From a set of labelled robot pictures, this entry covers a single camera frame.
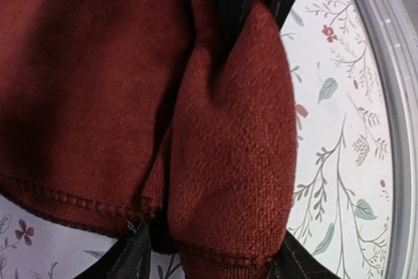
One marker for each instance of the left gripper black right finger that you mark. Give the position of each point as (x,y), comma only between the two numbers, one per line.
(293,261)

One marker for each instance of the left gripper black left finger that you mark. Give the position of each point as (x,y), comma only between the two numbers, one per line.
(128,258)

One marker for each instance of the dark red towel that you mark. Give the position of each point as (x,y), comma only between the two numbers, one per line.
(116,112)

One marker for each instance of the aluminium front rail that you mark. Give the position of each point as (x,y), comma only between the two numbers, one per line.
(393,39)

